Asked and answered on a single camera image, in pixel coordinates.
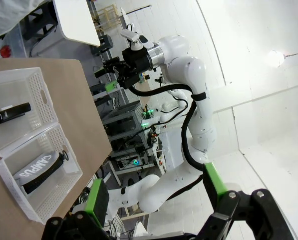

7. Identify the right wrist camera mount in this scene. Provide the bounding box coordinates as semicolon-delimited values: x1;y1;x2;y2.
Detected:
120;29;155;52

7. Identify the ceiling lamp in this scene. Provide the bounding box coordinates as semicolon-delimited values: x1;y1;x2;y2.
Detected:
267;48;288;69

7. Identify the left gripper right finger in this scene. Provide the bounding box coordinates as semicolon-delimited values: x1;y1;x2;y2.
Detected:
186;161;298;240

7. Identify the black equipment box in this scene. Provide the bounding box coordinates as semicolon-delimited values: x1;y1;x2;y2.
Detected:
91;34;114;57

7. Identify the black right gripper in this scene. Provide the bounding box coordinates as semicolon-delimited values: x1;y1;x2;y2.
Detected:
94;47;153;92

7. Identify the person in white t-shirt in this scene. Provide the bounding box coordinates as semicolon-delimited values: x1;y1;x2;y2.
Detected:
0;0;53;39

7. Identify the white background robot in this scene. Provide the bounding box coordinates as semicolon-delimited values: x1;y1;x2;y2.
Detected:
152;88;189;126

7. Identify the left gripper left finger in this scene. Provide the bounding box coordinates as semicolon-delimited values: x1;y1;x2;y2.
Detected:
42;178;110;240

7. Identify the wooden shelf frame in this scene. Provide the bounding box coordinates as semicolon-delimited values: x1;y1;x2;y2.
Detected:
96;6;122;35

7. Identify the metal equipment rack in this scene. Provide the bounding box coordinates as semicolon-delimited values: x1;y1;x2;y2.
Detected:
98;99;152;176

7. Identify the grey zippered pencil case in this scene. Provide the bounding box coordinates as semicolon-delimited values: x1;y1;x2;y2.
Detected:
13;151;70;195

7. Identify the black stapler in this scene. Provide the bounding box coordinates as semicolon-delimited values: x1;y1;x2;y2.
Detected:
0;102;31;125

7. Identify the translucent plastic bin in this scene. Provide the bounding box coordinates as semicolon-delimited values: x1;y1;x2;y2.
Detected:
0;23;27;60

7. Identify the white perforated plastic basket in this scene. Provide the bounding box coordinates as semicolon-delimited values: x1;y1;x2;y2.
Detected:
0;122;83;226
0;66;59;158

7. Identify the white table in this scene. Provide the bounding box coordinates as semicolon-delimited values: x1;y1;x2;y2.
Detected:
52;0;101;48

